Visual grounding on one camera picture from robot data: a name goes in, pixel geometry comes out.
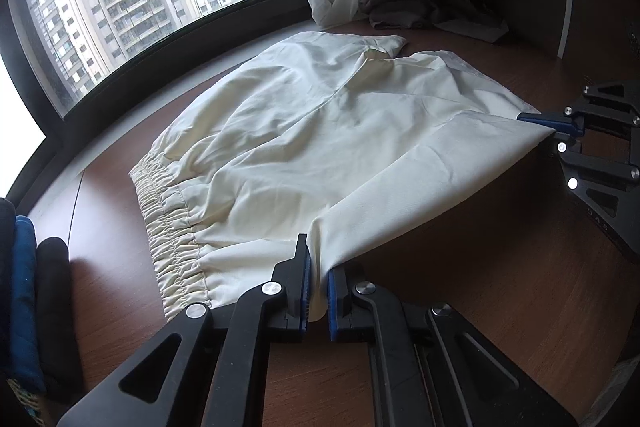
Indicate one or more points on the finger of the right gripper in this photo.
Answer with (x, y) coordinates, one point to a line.
(608, 191)
(611, 108)

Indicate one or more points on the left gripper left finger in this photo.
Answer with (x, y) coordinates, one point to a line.
(206, 367)

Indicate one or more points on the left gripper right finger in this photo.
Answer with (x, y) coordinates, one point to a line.
(431, 366)

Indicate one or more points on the cream white pants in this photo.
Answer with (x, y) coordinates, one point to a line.
(339, 137)

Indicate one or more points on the black folded garment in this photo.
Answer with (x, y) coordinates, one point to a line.
(57, 343)

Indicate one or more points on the blue folded garment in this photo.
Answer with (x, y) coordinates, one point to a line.
(24, 357)

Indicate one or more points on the dark navy folded garment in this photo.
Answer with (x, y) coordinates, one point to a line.
(7, 224)

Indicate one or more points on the black window frame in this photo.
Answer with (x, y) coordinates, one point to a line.
(79, 65)

